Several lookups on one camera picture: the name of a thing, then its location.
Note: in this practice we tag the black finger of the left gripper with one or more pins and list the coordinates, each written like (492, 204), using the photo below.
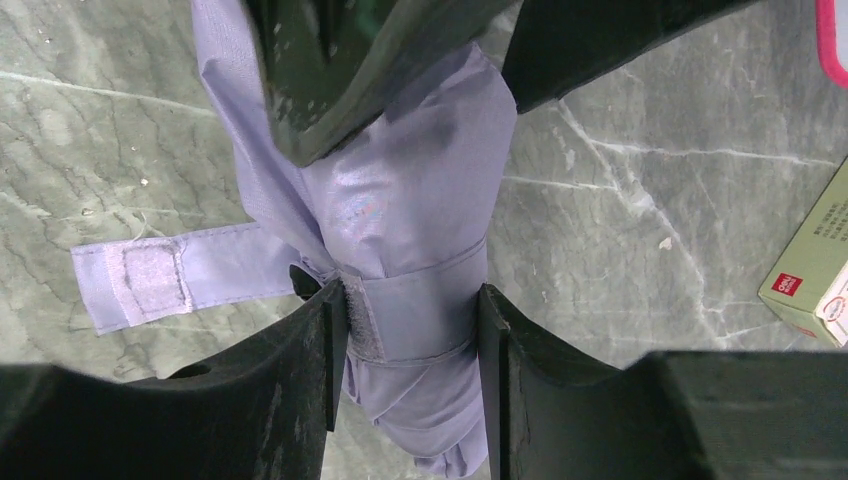
(332, 67)
(558, 46)

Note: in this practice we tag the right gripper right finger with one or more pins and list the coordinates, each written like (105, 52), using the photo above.
(554, 412)

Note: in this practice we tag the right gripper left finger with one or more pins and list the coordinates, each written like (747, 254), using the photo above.
(260, 409)

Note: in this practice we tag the white and black folding umbrella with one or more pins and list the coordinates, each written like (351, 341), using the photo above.
(400, 216)

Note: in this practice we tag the small cream cardboard box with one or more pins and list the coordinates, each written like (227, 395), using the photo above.
(807, 286)

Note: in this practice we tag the red framed whiteboard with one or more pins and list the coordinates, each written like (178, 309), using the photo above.
(831, 31)

